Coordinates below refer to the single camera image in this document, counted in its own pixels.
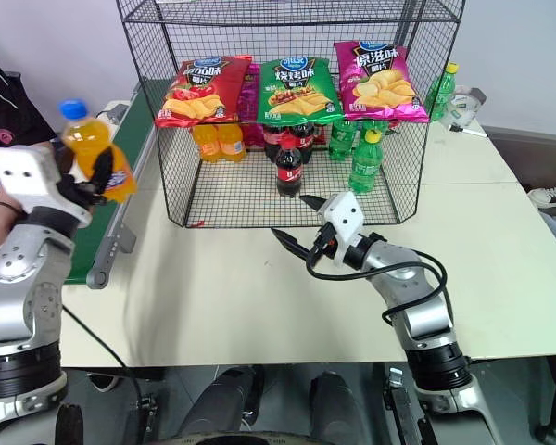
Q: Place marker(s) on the dark shoe under table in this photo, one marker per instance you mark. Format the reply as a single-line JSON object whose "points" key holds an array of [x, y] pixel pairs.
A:
{"points": [[105, 380]]}

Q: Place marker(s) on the black and white marker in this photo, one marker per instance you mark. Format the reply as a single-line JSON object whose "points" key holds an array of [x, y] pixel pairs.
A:
{"points": [[468, 131]]}

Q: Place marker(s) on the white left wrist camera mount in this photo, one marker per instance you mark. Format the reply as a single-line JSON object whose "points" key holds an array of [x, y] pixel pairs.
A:
{"points": [[23, 174]]}

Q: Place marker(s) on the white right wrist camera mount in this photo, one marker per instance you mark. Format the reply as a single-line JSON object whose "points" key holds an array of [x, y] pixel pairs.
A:
{"points": [[345, 218]]}

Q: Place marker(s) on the green potato chips bag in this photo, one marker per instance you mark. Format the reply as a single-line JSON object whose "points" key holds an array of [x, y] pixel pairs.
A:
{"points": [[299, 90]]}

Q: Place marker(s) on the dark magenta snack bag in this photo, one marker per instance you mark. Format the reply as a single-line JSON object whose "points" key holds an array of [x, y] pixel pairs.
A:
{"points": [[249, 99]]}

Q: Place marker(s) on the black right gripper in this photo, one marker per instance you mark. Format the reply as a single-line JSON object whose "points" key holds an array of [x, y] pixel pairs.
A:
{"points": [[324, 243]]}

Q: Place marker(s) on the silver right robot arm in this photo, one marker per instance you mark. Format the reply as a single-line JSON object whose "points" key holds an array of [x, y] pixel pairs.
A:
{"points": [[421, 301]]}

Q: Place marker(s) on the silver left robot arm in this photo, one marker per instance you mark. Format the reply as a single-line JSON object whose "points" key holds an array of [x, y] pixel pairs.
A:
{"points": [[23, 296]]}

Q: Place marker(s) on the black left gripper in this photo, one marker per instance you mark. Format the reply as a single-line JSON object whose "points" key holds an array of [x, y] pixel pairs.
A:
{"points": [[76, 192]]}

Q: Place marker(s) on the person in black shirt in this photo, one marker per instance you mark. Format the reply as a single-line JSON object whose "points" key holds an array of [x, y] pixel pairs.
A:
{"points": [[9, 106]]}

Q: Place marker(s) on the dark rounded shape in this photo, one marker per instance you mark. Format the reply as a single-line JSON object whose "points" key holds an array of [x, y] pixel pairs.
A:
{"points": [[224, 398], [340, 403]]}

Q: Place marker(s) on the grey conveyor sensor box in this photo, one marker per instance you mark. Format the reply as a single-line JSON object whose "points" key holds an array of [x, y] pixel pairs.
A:
{"points": [[111, 113]]}

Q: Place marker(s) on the cola bottle red cap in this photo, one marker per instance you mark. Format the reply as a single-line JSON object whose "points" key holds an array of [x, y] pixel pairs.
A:
{"points": [[289, 169]]}

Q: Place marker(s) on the orange soda bottle blue cap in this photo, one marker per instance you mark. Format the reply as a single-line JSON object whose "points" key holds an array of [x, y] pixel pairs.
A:
{"points": [[85, 141]]}

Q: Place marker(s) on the small red scrap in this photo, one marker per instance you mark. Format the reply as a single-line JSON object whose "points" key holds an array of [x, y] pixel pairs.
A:
{"points": [[195, 224]]}

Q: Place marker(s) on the magenta potato chips bag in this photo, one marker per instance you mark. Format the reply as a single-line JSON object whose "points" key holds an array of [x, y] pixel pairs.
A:
{"points": [[380, 83]]}

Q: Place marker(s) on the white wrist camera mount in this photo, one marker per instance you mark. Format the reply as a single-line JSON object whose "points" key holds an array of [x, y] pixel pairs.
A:
{"points": [[345, 218], [23, 174]]}

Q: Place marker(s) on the green conveyor belt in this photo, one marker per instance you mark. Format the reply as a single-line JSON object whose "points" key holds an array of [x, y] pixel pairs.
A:
{"points": [[130, 134]]}

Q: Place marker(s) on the white sneaker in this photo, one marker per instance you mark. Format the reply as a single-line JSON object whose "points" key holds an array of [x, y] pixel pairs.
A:
{"points": [[547, 194]]}

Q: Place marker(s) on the red potato chips bag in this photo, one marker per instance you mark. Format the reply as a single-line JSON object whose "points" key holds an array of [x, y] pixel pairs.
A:
{"points": [[199, 92]]}

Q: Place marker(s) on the green soda bottle yellow cap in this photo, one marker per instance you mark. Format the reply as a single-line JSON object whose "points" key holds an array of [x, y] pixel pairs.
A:
{"points": [[440, 95], [365, 164]]}

